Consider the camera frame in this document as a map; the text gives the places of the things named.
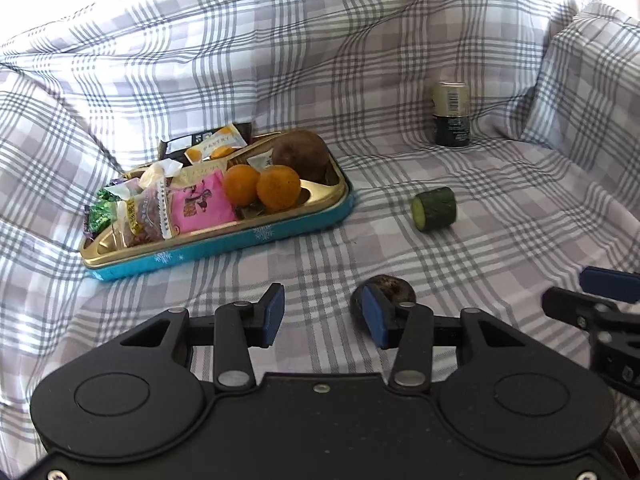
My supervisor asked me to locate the small orange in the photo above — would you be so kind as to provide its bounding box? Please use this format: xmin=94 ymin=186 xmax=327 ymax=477
xmin=222 ymin=164 xmax=262 ymax=207
xmin=256 ymin=165 xmax=302 ymax=212

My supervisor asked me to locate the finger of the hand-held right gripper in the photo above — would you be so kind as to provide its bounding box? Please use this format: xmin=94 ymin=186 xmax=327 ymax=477
xmin=542 ymin=287 xmax=623 ymax=332
xmin=580 ymin=266 xmax=640 ymax=304

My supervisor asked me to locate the grey plaid pillow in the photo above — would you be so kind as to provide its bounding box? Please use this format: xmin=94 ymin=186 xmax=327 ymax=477
xmin=520 ymin=1 xmax=640 ymax=157

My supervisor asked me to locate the dark chocolate wrapper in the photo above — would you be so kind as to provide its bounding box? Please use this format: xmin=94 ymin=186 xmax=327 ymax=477
xmin=160 ymin=123 xmax=255 ymax=159

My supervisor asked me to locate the pink snack packet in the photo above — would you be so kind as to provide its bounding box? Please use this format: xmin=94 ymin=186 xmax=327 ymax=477
xmin=170 ymin=170 xmax=240 ymax=234

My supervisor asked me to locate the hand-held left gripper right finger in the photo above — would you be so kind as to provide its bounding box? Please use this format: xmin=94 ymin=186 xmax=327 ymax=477
xmin=361 ymin=282 xmax=535 ymax=392

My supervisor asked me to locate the beige snack packet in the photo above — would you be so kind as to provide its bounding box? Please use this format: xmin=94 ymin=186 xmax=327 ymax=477
xmin=177 ymin=157 xmax=229 ymax=187

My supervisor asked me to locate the green candy wrapper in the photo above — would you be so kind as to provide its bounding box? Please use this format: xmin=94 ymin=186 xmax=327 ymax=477
xmin=84 ymin=187 xmax=126 ymax=237

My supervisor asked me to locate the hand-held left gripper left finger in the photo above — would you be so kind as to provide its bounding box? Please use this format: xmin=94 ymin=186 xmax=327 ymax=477
xmin=120 ymin=282 xmax=286 ymax=392

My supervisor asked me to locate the grey plaid bed sheet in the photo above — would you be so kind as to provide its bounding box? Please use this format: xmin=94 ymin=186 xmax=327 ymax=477
xmin=0 ymin=0 xmax=640 ymax=480

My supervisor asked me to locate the short cucumber piece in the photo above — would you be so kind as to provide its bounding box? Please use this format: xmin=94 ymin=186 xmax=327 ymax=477
xmin=412 ymin=186 xmax=458 ymax=234

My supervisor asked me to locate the brown round fruit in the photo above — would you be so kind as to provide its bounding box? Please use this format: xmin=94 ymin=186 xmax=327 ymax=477
xmin=271 ymin=130 xmax=332 ymax=185

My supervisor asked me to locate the blue and gold tin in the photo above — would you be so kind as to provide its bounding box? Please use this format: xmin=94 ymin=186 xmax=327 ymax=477
xmin=77 ymin=130 xmax=355 ymax=282

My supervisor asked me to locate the beige and black can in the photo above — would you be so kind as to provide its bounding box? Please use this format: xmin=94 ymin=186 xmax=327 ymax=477
xmin=433 ymin=81 xmax=472 ymax=150

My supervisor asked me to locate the clear packet of brown snack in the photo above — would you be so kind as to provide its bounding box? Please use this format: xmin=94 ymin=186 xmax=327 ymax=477
xmin=115 ymin=180 xmax=174 ymax=249

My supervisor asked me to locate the white crinkled wrapper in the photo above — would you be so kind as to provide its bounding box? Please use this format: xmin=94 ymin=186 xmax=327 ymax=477
xmin=134 ymin=159 xmax=184 ymax=192

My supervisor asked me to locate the orange and white pastry packet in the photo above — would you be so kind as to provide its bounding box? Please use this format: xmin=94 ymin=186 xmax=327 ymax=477
xmin=184 ymin=125 xmax=246 ymax=164

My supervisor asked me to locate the dark brown fruit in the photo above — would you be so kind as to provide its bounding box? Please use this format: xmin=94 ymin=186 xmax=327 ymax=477
xmin=350 ymin=275 xmax=416 ymax=332

